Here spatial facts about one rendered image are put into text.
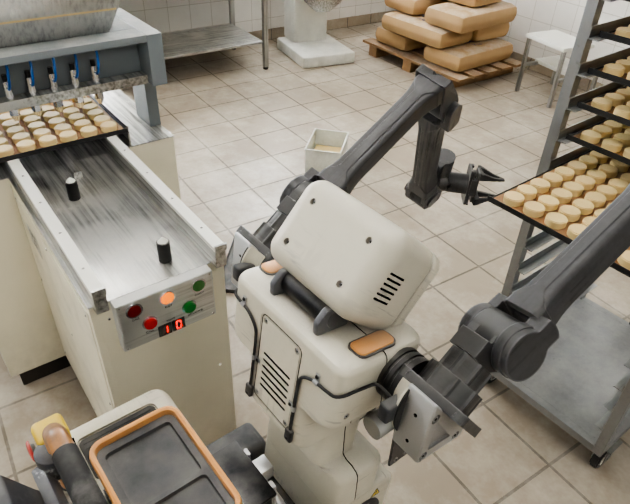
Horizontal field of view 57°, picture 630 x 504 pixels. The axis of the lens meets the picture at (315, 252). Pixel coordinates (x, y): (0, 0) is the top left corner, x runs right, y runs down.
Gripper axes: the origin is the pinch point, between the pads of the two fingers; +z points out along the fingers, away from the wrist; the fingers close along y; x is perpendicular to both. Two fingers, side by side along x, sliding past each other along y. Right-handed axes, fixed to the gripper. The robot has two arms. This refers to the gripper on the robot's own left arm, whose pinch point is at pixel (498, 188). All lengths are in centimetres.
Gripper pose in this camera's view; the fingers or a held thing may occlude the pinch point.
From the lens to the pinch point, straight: 170.5
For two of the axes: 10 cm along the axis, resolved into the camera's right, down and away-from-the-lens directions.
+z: 9.9, 1.4, -0.5
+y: -1.0, 8.4, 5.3
